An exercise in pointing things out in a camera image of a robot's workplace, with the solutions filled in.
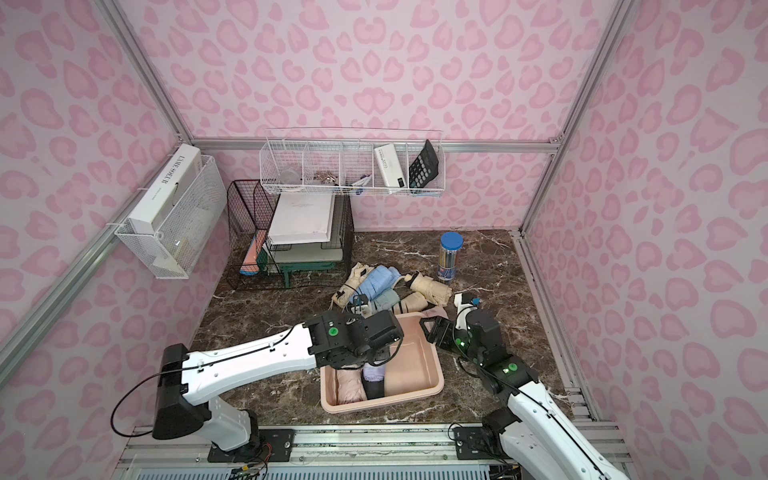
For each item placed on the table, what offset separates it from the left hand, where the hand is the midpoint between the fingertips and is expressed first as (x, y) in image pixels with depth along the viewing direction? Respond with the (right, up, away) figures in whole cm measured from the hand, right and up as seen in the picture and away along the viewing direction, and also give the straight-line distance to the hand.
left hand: (388, 345), depth 72 cm
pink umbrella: (-10, -12, +5) cm, 16 cm away
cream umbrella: (-11, +15, +27) cm, 32 cm away
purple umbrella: (-3, -4, -6) cm, 8 cm away
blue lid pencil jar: (+18, +21, +21) cm, 35 cm away
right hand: (+10, +4, +5) cm, 12 cm away
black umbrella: (-4, -13, +6) cm, 15 cm away
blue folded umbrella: (-4, +14, +25) cm, 29 cm away
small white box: (0, +50, +19) cm, 53 cm away
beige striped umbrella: (+7, +7, +23) cm, 25 cm away
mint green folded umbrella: (-2, +7, +23) cm, 24 cm away
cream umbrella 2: (+13, +11, +26) cm, 31 cm away
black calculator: (+11, +48, +20) cm, 53 cm away
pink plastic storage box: (+6, -11, +11) cm, 17 cm away
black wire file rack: (-47, +19, +30) cm, 58 cm away
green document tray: (-27, +21, +20) cm, 40 cm away
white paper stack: (-27, +33, +19) cm, 47 cm away
